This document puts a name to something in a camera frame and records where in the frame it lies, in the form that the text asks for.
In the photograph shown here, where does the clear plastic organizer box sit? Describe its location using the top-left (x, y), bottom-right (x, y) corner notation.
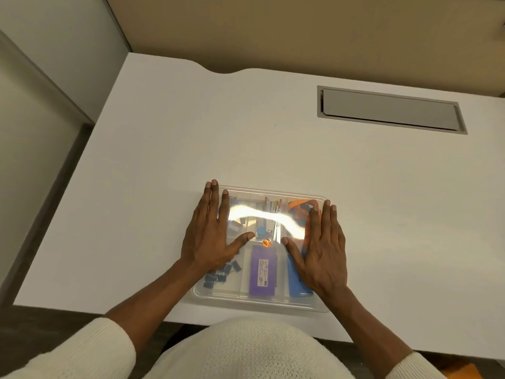
top-left (192, 186), bottom-right (331, 314)

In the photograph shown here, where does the pile of dark binder clips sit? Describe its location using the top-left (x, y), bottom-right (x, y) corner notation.
top-left (203, 260), bottom-right (242, 290)

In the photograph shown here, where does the orange object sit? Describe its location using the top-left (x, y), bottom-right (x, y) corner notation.
top-left (433, 357), bottom-right (488, 379)

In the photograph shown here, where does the person's left forearm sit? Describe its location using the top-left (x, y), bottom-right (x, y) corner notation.
top-left (104, 258), bottom-right (199, 356)

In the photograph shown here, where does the grey desk cable hatch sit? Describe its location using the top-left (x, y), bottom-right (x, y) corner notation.
top-left (317, 85), bottom-right (468, 135)

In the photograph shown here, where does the person's left hand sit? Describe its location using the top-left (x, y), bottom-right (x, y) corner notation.
top-left (179, 179), bottom-right (255, 273)

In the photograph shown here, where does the person's right forearm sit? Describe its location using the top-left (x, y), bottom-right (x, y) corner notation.
top-left (320, 286), bottom-right (415, 379)

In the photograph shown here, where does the white knit sweater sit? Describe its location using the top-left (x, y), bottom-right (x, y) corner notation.
top-left (0, 315), bottom-right (447, 379)

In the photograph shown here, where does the orange tool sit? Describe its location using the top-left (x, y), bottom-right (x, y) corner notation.
top-left (287, 199), bottom-right (320, 230)

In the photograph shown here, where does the purple rectangular box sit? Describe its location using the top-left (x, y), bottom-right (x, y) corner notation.
top-left (249, 245), bottom-right (279, 297)

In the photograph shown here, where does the person's right hand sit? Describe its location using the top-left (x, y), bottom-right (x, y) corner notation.
top-left (281, 200), bottom-right (349, 301)

